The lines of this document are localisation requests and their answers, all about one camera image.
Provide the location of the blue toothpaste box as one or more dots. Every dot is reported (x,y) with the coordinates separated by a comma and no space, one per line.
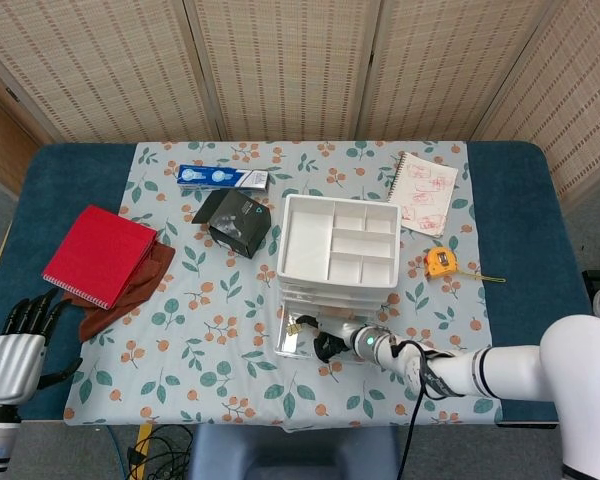
(220,176)

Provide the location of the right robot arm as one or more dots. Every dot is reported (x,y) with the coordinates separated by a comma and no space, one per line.
(480,365)

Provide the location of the red spiral notebook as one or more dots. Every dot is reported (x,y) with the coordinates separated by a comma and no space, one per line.
(100,255)

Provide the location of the wooden door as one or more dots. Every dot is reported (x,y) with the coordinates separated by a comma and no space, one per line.
(0,150)

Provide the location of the floral print tablecloth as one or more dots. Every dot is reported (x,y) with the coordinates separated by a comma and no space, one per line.
(205,350)

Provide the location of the brown cloth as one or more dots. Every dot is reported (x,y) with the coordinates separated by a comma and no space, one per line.
(145,280)

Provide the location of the yellow tape measure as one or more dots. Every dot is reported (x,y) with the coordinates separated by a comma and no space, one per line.
(439,262)

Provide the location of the woven folding screen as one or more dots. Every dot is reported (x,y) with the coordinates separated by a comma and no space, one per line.
(280,65)

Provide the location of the blue padded seat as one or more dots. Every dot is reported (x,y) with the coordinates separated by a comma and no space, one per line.
(290,450)

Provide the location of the black cardboard box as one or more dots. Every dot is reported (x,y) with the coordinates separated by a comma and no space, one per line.
(240,235)

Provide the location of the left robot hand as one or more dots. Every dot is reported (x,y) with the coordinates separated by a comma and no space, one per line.
(10,362)

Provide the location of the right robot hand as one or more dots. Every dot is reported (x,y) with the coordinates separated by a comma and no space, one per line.
(337,340)

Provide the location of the white plastic drawer organizer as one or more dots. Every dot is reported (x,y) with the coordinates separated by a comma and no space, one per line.
(300,240)

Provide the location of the spiral notepad with red drawings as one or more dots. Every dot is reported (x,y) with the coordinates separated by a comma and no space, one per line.
(430,200)

